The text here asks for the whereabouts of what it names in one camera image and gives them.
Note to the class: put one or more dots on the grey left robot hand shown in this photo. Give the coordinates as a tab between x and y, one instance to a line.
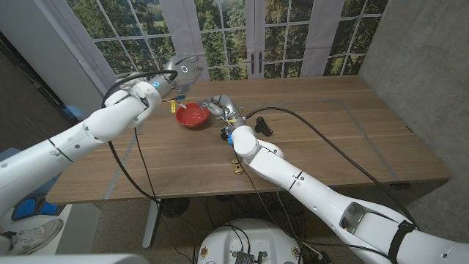
183	69

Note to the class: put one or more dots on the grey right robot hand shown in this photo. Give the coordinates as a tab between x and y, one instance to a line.
227	108

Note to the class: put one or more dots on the clear plastic pipette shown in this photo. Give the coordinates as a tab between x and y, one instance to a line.
199	102

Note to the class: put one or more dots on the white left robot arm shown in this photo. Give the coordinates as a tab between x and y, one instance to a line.
73	143

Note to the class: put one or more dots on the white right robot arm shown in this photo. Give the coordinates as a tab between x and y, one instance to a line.
311	194

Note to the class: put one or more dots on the red bowl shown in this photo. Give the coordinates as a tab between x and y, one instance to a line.
192	117

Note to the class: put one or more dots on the yellow toy car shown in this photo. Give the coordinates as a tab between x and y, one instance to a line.
237	169

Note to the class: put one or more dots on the window forest print backdrop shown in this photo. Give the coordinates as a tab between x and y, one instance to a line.
227	36

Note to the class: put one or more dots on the black round floor fan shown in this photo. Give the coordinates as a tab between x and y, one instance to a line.
176	207

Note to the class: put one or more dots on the small blue box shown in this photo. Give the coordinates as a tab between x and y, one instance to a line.
75	111

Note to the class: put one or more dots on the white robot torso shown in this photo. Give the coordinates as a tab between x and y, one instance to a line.
249	238

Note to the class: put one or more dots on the white table leg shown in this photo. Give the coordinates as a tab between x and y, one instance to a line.
151	223

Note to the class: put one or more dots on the white floor platform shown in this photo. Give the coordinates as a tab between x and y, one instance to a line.
80	227

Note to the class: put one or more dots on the blue-grey bin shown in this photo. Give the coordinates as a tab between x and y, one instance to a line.
9	154

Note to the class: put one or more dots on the blue and black pad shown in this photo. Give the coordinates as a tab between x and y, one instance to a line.
25	209

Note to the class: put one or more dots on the white robot body edge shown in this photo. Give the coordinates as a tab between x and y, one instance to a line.
73	259

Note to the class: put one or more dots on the grey white sneaker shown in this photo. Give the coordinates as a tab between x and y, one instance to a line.
33	238

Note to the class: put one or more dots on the black backdrop frame bar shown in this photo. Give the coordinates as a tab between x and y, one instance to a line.
36	80

